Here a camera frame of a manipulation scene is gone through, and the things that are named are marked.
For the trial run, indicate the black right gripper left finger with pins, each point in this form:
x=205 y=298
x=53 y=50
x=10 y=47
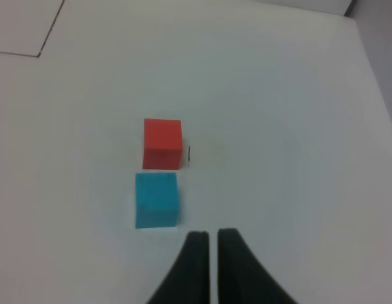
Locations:
x=188 y=280

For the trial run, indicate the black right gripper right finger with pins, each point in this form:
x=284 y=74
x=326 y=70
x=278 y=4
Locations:
x=241 y=277

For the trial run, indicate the blue cube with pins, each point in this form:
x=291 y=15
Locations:
x=157 y=200

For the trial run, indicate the red cube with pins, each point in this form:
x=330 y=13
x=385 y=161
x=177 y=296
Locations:
x=163 y=146

